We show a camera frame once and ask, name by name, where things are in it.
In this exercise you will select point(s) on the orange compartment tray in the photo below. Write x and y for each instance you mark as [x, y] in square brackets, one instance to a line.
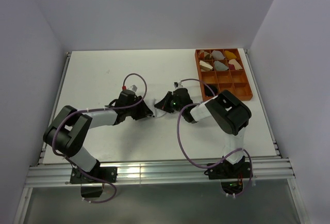
[235, 82]

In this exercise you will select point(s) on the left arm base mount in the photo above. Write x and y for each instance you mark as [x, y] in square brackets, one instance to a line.
[101, 175]

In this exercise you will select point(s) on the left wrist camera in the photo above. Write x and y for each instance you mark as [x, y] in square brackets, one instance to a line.
[132, 88]

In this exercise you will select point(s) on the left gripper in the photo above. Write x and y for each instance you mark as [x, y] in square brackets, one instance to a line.
[144, 111]

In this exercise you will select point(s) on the aluminium front rail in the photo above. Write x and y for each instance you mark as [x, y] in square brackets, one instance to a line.
[163, 172]

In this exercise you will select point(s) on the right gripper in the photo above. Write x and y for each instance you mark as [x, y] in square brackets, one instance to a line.
[164, 104]

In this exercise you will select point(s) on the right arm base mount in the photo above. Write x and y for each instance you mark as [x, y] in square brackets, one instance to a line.
[227, 171]

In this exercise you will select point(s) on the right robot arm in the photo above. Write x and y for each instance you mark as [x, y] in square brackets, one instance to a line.
[230, 114]

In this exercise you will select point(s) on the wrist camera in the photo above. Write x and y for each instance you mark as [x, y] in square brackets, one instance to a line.
[132, 88]
[178, 85]

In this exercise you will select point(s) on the pink maroon rolled sock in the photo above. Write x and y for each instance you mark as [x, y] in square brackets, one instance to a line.
[234, 65]

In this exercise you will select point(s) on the grey teal rolled sock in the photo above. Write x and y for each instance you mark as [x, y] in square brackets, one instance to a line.
[219, 66]

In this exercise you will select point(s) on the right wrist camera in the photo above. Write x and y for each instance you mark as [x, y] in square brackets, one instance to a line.
[178, 85]

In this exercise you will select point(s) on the white brown rolled sock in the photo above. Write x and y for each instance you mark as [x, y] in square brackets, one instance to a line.
[205, 66]

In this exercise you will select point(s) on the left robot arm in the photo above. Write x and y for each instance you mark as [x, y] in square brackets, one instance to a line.
[67, 132]

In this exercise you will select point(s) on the yellow rolled sock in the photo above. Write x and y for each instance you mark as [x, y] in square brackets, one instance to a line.
[230, 55]

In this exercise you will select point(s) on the grey white rolled sock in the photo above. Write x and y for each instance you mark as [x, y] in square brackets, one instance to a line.
[217, 55]

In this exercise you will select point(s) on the brown orange rolled sock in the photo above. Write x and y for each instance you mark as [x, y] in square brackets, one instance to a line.
[204, 55]

